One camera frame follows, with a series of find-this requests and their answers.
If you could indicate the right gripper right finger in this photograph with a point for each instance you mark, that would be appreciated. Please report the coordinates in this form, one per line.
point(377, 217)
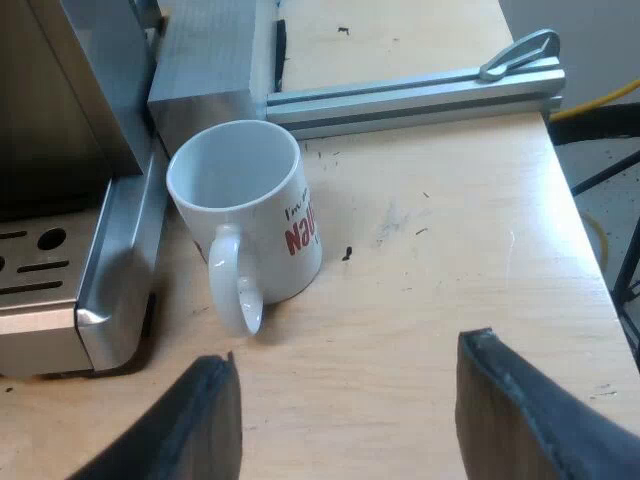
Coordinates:
point(520, 425)

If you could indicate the steel espresso machine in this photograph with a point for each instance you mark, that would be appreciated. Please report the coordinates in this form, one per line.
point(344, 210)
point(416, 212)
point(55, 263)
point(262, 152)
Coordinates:
point(65, 200)

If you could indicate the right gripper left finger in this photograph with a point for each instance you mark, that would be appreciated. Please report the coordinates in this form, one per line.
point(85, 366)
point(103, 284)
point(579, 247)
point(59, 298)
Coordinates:
point(190, 430)

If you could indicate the black tripod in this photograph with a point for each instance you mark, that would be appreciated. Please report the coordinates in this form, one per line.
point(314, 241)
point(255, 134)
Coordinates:
point(607, 150)

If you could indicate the metal block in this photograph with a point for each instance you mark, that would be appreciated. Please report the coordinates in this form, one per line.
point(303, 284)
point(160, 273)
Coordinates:
point(210, 75)

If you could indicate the white mug with red print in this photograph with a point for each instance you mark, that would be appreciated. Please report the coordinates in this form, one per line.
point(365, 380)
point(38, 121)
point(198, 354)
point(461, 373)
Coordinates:
point(250, 220)

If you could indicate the aluminium rail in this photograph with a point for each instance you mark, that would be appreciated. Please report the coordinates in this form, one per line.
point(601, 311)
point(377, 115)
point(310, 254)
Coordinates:
point(415, 100)

